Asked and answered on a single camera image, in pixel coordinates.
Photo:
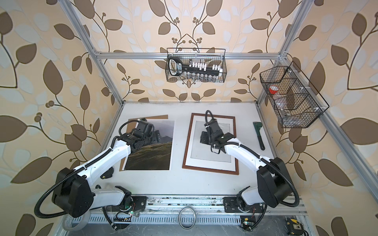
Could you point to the yellow black tape measure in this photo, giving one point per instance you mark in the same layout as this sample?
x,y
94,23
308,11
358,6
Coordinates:
x,y
108,174
294,228

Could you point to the yellow black tape measure right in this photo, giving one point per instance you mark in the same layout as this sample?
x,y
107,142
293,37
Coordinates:
x,y
294,228

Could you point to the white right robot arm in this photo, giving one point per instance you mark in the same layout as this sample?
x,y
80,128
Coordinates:
x,y
274,184

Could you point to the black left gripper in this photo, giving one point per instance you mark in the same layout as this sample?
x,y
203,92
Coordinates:
x,y
157,137

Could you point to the aluminium cage frame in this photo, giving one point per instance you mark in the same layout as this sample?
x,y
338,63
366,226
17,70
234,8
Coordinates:
x,y
365,172

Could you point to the black socket set holder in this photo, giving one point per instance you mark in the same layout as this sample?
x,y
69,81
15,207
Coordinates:
x,y
179,67

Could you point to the brown cardboard backing board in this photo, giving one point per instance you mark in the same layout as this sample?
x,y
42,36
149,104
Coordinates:
x,y
129,125

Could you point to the black wire basket back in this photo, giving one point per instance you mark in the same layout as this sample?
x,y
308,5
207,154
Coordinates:
x,y
212,56

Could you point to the black wire basket right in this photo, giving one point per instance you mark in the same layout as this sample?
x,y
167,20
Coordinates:
x,y
297,104

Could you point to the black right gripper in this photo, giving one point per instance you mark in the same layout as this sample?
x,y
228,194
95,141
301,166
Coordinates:
x,y
204,136

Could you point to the mountain landscape photo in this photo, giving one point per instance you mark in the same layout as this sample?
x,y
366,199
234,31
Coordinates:
x,y
155,157

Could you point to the clear tape roll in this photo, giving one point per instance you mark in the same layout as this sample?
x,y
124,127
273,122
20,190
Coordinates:
x,y
75,224

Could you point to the brown wooden picture frame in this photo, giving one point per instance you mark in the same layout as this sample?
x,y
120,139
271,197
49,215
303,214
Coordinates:
x,y
211,169

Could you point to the red capped clear container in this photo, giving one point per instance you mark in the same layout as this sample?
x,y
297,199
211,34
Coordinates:
x,y
273,90

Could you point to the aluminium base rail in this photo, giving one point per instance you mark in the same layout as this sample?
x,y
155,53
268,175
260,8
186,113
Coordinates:
x,y
188,210

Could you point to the black wire basket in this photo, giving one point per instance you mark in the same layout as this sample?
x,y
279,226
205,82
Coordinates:
x,y
212,56
297,104

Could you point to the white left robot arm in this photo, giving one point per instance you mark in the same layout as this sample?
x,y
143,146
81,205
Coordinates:
x,y
73,191

